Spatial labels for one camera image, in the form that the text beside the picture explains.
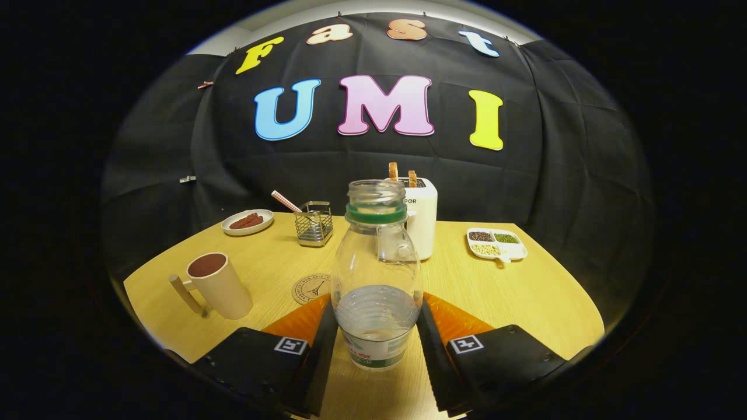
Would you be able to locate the white divided dish with beans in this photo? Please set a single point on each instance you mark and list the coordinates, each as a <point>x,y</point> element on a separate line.
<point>513,251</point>

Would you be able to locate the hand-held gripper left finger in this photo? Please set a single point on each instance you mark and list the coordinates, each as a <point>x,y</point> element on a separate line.
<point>318,373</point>

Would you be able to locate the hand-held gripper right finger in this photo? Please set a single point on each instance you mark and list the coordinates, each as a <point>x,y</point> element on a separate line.
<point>435,367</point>

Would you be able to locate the red-brown sausage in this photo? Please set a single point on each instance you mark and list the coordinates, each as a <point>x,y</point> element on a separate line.
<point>244,219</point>
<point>252,223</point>

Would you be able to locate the white round plate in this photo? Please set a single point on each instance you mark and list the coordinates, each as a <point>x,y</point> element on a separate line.
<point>233,229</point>

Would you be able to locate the white toaster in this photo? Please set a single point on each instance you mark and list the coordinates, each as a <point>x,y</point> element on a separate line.
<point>425,221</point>

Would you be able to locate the black backdrop cloth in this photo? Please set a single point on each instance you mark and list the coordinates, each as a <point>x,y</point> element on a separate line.
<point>554,175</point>

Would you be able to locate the toast slice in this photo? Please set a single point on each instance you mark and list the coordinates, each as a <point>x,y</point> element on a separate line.
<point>393,171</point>
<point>412,178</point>

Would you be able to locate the wooden table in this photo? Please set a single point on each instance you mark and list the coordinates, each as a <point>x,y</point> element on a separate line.
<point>525,291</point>

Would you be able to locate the round wooden coaster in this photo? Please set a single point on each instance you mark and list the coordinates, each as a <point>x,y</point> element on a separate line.
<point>309,289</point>

